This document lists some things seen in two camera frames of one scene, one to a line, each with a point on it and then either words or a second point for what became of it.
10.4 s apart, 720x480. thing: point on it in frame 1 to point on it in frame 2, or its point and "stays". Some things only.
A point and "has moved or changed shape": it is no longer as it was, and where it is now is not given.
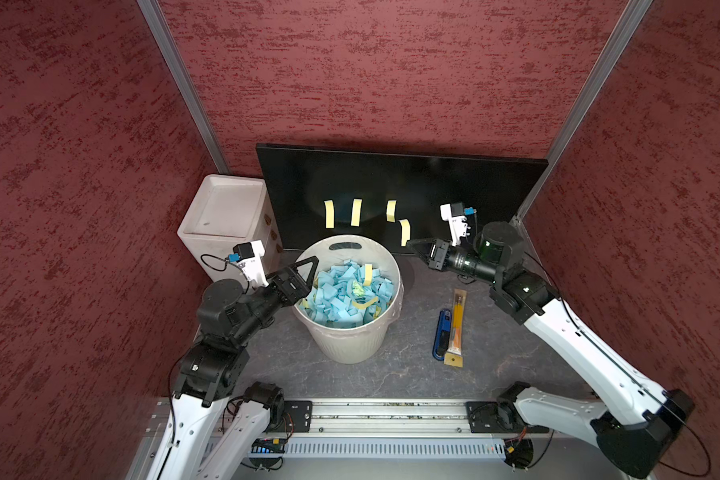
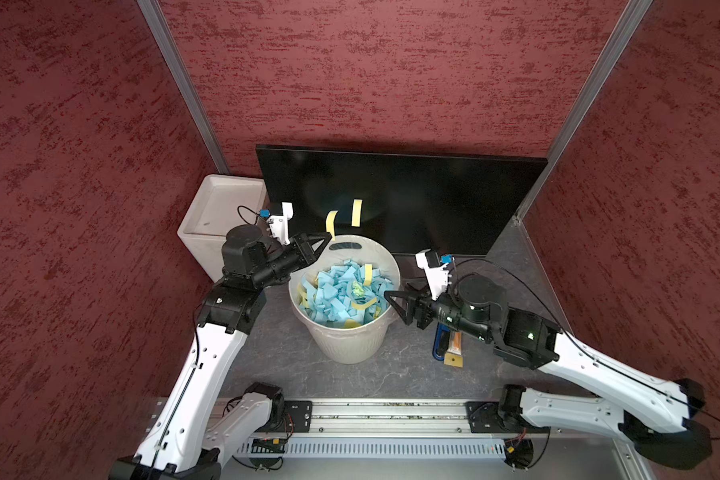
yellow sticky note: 405,231 has moved or changed shape
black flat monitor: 322,192 stays
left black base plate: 296,418 stays
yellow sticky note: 329,214 has moved or changed shape
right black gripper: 436,254 to 407,314
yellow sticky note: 363,306 stays
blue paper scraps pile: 349,295 stays
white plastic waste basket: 356,293 stays
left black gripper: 302,287 to 304,250
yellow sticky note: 356,212 stays
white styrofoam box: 230,211 stays
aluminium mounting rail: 389,419 stays
